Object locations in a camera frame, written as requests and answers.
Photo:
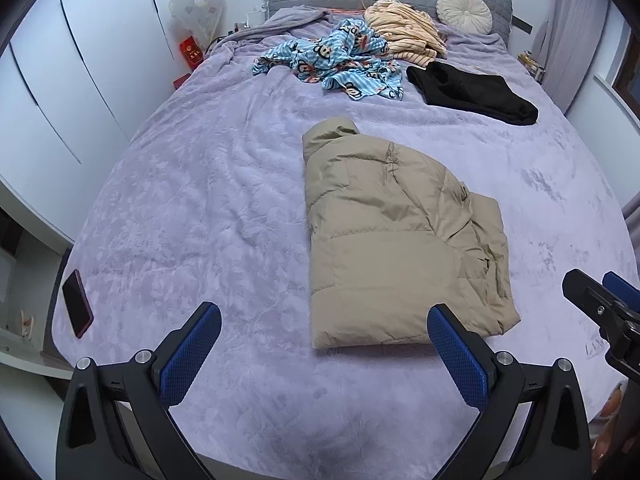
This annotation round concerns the dark smartphone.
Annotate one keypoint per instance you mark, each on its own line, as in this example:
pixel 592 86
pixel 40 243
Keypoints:
pixel 77 302

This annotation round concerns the purple fleece blanket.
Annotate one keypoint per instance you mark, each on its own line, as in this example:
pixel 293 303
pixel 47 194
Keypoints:
pixel 200 185

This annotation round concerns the blue monkey print cloth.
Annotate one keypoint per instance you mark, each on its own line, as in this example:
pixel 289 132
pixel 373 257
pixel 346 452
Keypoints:
pixel 340 55

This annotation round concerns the black garment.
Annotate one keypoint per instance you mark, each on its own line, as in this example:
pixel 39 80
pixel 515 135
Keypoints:
pixel 475 92

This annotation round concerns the window frame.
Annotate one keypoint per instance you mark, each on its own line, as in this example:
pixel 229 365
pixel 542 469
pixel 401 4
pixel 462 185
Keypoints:
pixel 630 80

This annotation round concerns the person's right hand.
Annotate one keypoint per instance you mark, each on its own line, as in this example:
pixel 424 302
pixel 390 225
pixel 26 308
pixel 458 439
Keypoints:
pixel 612 402

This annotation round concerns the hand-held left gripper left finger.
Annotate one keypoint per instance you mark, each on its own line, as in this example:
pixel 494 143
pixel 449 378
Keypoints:
pixel 192 355

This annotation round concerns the small red box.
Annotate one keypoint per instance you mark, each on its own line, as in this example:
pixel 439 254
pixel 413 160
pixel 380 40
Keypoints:
pixel 181 81

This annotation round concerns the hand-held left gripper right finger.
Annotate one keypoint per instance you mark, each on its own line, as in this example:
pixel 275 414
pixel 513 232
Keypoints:
pixel 457 355

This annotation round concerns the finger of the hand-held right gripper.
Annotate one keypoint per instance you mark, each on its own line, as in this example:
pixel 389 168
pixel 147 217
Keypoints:
pixel 587 292
pixel 622 287

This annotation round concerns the white shelf unit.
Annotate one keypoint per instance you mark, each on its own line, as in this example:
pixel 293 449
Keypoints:
pixel 20 300

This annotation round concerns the beige striped garment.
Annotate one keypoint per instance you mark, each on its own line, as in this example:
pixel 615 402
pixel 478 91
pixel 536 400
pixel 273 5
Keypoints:
pixel 400 25

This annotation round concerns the beige puffer jacket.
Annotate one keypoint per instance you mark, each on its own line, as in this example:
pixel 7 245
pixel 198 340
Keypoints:
pixel 390 220

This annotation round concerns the white standing fan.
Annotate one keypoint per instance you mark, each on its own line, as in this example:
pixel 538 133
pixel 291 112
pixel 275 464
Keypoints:
pixel 197 0

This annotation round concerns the boxes on nightstand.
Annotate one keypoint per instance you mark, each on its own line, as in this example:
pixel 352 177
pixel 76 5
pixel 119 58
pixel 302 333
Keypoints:
pixel 532 66

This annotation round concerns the lilac curtain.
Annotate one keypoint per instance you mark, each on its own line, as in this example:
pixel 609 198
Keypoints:
pixel 575 25

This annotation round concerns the round cream cushion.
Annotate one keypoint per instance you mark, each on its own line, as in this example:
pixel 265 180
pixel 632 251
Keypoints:
pixel 464 10

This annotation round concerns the white wardrobe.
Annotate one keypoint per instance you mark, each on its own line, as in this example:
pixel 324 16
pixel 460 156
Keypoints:
pixel 75 70

